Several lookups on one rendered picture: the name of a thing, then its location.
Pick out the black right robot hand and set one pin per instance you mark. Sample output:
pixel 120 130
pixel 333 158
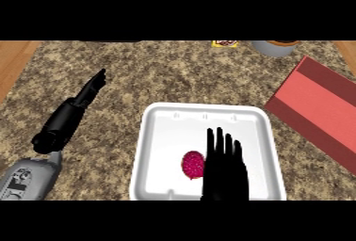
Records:
pixel 225 169

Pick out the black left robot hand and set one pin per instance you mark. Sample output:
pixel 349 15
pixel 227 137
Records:
pixel 66 122

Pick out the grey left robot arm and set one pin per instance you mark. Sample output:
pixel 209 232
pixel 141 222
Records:
pixel 29 180

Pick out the white foam tray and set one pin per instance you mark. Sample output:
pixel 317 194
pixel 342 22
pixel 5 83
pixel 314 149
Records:
pixel 205 135

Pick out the red striped placemat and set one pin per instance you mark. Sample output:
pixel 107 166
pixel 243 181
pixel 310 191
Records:
pixel 320 106

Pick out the yellow printed packet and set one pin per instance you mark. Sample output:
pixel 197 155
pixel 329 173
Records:
pixel 225 43

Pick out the grey cup with brown rim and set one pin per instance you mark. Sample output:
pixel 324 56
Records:
pixel 274 47

